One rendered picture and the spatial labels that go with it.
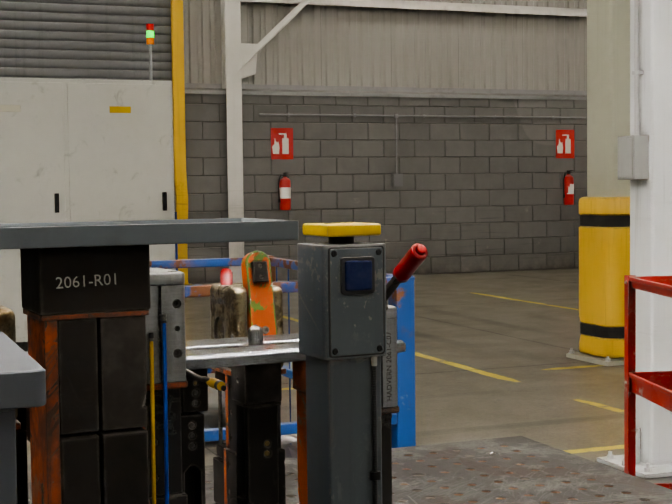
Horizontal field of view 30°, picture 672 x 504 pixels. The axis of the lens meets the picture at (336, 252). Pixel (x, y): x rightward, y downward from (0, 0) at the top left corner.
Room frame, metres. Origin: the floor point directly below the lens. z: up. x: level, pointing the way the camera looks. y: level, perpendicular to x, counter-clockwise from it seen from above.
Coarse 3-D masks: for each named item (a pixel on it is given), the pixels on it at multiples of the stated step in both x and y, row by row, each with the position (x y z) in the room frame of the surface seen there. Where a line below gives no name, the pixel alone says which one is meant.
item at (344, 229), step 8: (304, 224) 1.26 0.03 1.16; (312, 224) 1.24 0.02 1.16; (320, 224) 1.23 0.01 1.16; (328, 224) 1.22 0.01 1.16; (336, 224) 1.22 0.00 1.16; (344, 224) 1.22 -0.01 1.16; (352, 224) 1.22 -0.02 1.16; (360, 224) 1.23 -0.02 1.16; (368, 224) 1.23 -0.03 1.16; (376, 224) 1.24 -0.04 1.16; (304, 232) 1.26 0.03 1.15; (312, 232) 1.24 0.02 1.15; (320, 232) 1.22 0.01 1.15; (328, 232) 1.21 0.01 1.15; (336, 232) 1.22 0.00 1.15; (344, 232) 1.22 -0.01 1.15; (352, 232) 1.22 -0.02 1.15; (360, 232) 1.23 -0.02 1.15; (368, 232) 1.23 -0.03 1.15; (376, 232) 1.23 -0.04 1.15; (336, 240) 1.24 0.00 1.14; (344, 240) 1.24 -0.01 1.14; (352, 240) 1.24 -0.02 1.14
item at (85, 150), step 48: (0, 96) 8.97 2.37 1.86; (48, 96) 9.09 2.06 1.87; (96, 96) 9.22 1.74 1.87; (144, 96) 9.36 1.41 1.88; (0, 144) 8.96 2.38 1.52; (48, 144) 9.09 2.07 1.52; (96, 144) 9.22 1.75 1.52; (144, 144) 9.36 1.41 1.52; (0, 192) 8.96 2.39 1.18; (48, 192) 9.09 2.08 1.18; (96, 192) 9.22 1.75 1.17; (144, 192) 9.35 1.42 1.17; (0, 288) 8.95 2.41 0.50
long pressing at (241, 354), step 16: (272, 336) 1.65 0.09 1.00; (288, 336) 1.65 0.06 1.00; (192, 352) 1.50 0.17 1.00; (208, 352) 1.49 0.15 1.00; (224, 352) 1.47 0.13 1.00; (240, 352) 1.47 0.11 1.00; (256, 352) 1.47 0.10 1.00; (272, 352) 1.48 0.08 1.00; (288, 352) 1.49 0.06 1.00; (400, 352) 1.56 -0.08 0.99; (192, 368) 1.44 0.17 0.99
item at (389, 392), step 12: (396, 312) 1.42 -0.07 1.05; (396, 324) 1.42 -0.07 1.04; (396, 336) 1.42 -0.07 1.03; (396, 348) 1.42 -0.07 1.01; (384, 360) 1.42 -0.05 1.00; (396, 360) 1.42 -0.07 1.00; (384, 372) 1.41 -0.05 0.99; (396, 372) 1.42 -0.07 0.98; (384, 384) 1.41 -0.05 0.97; (396, 384) 1.42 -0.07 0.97; (384, 396) 1.41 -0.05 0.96; (396, 396) 1.42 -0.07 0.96; (384, 408) 1.42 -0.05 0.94; (396, 408) 1.42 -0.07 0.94; (384, 420) 1.42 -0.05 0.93; (384, 432) 1.42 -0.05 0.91; (384, 444) 1.42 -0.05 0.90; (384, 456) 1.42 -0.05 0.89; (384, 468) 1.42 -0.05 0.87; (384, 480) 1.42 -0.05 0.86; (384, 492) 1.42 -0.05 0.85
